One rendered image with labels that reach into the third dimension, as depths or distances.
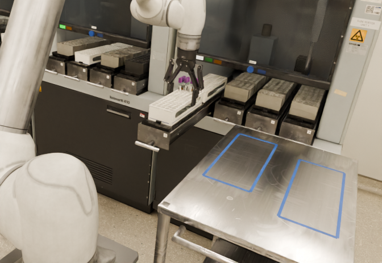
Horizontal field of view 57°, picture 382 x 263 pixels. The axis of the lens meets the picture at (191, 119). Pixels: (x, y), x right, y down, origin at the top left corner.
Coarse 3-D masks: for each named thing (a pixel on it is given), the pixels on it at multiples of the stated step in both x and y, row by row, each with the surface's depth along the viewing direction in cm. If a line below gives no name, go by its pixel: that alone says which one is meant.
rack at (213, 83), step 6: (204, 78) 173; (210, 78) 173; (216, 78) 174; (222, 78) 177; (204, 84) 164; (210, 84) 165; (216, 84) 166; (222, 84) 179; (204, 90) 156; (210, 90) 159; (216, 90) 170; (204, 96) 154; (210, 96) 161; (204, 102) 156
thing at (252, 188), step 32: (224, 160) 109; (256, 160) 112; (288, 160) 114; (320, 160) 117; (352, 160) 120; (192, 192) 92; (224, 192) 93; (256, 192) 95; (288, 192) 97; (320, 192) 99; (352, 192) 101; (160, 224) 87; (192, 224) 82; (224, 224) 81; (256, 224) 83; (288, 224) 84; (320, 224) 86; (352, 224) 87; (160, 256) 91; (224, 256) 77; (256, 256) 147; (288, 256) 75; (320, 256) 76; (352, 256) 77
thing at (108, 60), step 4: (104, 56) 186; (108, 56) 184; (112, 56) 183; (116, 56) 184; (104, 60) 186; (108, 60) 185; (112, 60) 184; (116, 60) 183; (120, 60) 184; (104, 64) 187; (108, 64) 186; (112, 64) 185; (116, 64) 184; (120, 64) 185
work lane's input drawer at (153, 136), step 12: (216, 96) 167; (204, 108) 152; (144, 120) 130; (156, 120) 129; (180, 120) 134; (192, 120) 142; (144, 132) 130; (156, 132) 128; (168, 132) 125; (180, 132) 134; (144, 144) 126; (156, 144) 129; (168, 144) 127
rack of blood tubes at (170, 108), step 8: (168, 96) 141; (176, 96) 144; (184, 96) 143; (200, 96) 149; (152, 104) 131; (160, 104) 132; (168, 104) 133; (176, 104) 134; (184, 104) 135; (200, 104) 151; (152, 112) 130; (160, 112) 128; (168, 112) 127; (176, 112) 141; (184, 112) 137; (160, 120) 129; (168, 120) 128; (176, 120) 132
